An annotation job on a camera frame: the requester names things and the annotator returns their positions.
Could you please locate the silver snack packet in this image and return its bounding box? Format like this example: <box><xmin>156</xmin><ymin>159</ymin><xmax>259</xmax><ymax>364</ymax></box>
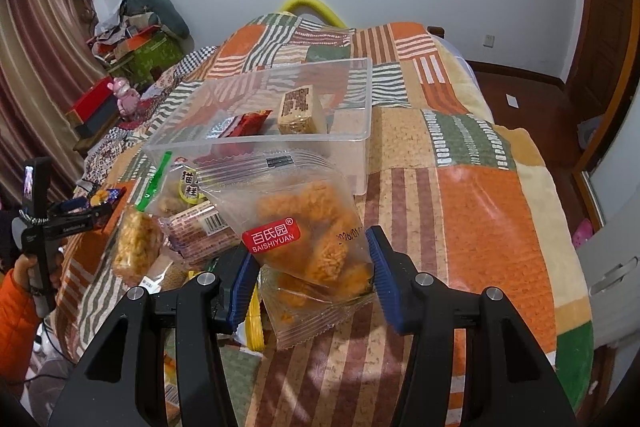
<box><xmin>204</xmin><ymin>117</ymin><xmax>237</xmax><ymax>138</ymax></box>

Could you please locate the green printed bag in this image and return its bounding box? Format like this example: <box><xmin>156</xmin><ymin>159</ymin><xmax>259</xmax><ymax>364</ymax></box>
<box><xmin>106</xmin><ymin>31</ymin><xmax>184</xmax><ymax>88</ymax></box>

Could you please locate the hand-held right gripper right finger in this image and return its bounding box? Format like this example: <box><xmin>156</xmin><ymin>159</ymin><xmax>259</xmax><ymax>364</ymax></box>
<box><xmin>365</xmin><ymin>224</ymin><xmax>583</xmax><ymax>427</ymax></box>

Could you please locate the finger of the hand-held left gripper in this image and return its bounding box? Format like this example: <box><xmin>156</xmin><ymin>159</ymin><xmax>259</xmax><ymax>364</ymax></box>
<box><xmin>44</xmin><ymin>206</ymin><xmax>120</xmax><ymax>242</ymax></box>
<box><xmin>49</xmin><ymin>198</ymin><xmax>95</xmax><ymax>219</ymax></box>

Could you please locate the yellow puffed rice bar packet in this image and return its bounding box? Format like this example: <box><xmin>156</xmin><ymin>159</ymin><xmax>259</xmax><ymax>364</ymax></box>
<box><xmin>111</xmin><ymin>205</ymin><xmax>166</xmax><ymax>284</ymax></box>

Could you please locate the grey pillow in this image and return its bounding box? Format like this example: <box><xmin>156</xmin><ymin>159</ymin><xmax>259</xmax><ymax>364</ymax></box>
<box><xmin>120</xmin><ymin>0</ymin><xmax>192</xmax><ymax>40</ymax></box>

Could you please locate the floral bedsheet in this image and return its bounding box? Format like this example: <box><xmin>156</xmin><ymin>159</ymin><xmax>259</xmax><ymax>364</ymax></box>
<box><xmin>74</xmin><ymin>72</ymin><xmax>202</xmax><ymax>208</ymax></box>

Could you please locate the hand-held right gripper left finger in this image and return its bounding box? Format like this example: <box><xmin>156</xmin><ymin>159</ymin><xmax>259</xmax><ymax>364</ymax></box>
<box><xmin>50</xmin><ymin>249</ymin><xmax>261</xmax><ymax>427</ymax></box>

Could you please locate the white mattress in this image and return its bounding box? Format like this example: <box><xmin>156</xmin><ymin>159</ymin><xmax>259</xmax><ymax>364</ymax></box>
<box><xmin>441</xmin><ymin>36</ymin><xmax>477</xmax><ymax>75</ymax></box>

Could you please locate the pile of clothes and boxes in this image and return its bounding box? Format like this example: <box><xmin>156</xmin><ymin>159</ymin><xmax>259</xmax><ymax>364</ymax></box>
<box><xmin>89</xmin><ymin>8</ymin><xmax>167</xmax><ymax>60</ymax></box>

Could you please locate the black and white checkered quilt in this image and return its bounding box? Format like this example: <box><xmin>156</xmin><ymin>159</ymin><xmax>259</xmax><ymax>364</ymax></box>
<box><xmin>176</xmin><ymin>44</ymin><xmax>222</xmax><ymax>82</ymax></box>

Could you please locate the yellow snack packet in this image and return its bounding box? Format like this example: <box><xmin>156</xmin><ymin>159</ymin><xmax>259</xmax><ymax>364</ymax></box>
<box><xmin>239</xmin><ymin>284</ymin><xmax>267</xmax><ymax>354</ymax></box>

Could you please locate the yellow foam tube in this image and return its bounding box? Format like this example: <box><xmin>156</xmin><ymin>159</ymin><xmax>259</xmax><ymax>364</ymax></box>
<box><xmin>278</xmin><ymin>0</ymin><xmax>349</xmax><ymax>29</ymax></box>

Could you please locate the clear orange cracker packet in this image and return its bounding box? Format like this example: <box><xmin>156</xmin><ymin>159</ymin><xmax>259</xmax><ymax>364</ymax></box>
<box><xmin>259</xmin><ymin>267</ymin><xmax>377</xmax><ymax>351</ymax></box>

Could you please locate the clear plastic container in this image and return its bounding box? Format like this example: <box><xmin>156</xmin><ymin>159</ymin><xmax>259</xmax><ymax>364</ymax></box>
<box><xmin>144</xmin><ymin>57</ymin><xmax>375</xmax><ymax>198</ymax></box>

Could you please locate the wooden door frame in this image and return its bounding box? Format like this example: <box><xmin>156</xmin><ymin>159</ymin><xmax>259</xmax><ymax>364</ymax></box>
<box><xmin>564</xmin><ymin>0</ymin><xmax>640</xmax><ymax>228</ymax></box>

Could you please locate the person's left hand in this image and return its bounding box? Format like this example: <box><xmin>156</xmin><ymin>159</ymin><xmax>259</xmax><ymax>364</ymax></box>
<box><xmin>11</xmin><ymin>251</ymin><xmax>65</xmax><ymax>297</ymax></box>

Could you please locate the brown wafer packet with barcode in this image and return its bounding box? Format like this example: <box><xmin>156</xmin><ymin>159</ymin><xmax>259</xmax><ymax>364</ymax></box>
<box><xmin>164</xmin><ymin>201</ymin><xmax>242</xmax><ymax>269</ymax></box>

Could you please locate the pink toy figure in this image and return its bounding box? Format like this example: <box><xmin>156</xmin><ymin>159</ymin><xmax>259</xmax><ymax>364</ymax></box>
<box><xmin>112</xmin><ymin>77</ymin><xmax>142</xmax><ymax>116</ymax></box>

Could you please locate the blue and orange snack packet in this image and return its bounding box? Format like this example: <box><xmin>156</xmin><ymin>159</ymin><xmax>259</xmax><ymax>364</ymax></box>
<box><xmin>84</xmin><ymin>188</ymin><xmax>127</xmax><ymax>218</ymax></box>

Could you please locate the striped brown curtain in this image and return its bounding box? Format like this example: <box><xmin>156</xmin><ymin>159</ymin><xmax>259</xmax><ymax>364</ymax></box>
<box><xmin>0</xmin><ymin>0</ymin><xmax>110</xmax><ymax>205</ymax></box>

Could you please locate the orange patchwork blanket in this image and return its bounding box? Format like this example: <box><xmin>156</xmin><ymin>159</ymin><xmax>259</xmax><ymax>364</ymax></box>
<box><xmin>54</xmin><ymin>13</ymin><xmax>597</xmax><ymax>427</ymax></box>

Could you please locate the orange cracker packet red label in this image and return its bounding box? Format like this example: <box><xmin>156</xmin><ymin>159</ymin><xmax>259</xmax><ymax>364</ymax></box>
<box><xmin>196</xmin><ymin>151</ymin><xmax>377</xmax><ymax>299</ymax></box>

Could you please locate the red box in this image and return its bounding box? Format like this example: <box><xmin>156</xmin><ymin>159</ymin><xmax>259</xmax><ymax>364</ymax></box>
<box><xmin>64</xmin><ymin>76</ymin><xmax>122</xmax><ymax>128</ymax></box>

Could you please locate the green striped clear snack packet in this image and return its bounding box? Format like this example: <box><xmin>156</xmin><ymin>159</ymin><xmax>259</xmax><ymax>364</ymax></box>
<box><xmin>136</xmin><ymin>152</ymin><xmax>213</xmax><ymax>219</ymax></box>

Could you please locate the white appliance with stickers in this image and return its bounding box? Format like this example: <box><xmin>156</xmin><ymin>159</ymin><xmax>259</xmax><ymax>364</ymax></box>
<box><xmin>574</xmin><ymin>147</ymin><xmax>640</xmax><ymax>350</ymax></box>

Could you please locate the pink slipper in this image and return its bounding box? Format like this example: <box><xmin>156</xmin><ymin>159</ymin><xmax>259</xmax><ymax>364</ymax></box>
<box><xmin>571</xmin><ymin>218</ymin><xmax>595</xmax><ymax>249</ymax></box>

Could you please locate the red snack packet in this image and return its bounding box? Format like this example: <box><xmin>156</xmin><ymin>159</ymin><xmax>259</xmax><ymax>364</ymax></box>
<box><xmin>220</xmin><ymin>109</ymin><xmax>274</xmax><ymax>138</ymax></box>

